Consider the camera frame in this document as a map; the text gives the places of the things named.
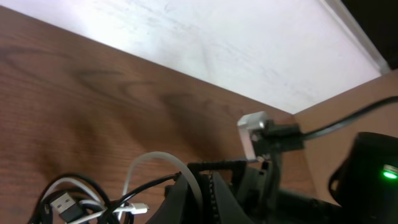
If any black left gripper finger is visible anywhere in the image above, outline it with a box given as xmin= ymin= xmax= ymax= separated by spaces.
xmin=146 ymin=180 xmax=201 ymax=224

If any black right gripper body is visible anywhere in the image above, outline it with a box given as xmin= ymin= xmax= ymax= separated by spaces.
xmin=242 ymin=161 xmax=311 ymax=224

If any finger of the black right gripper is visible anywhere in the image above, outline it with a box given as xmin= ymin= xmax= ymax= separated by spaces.
xmin=188 ymin=161 xmax=258 ymax=224

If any white USB cable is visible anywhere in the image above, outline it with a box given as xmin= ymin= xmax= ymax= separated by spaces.
xmin=40 ymin=151 xmax=205 ymax=224

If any black USB cable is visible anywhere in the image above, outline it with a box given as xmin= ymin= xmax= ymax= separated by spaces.
xmin=27 ymin=171 xmax=183 ymax=224

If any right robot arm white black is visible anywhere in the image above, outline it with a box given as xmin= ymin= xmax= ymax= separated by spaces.
xmin=188 ymin=132 xmax=397 ymax=223

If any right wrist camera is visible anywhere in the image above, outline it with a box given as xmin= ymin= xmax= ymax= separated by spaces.
xmin=238 ymin=111 xmax=304 ymax=161

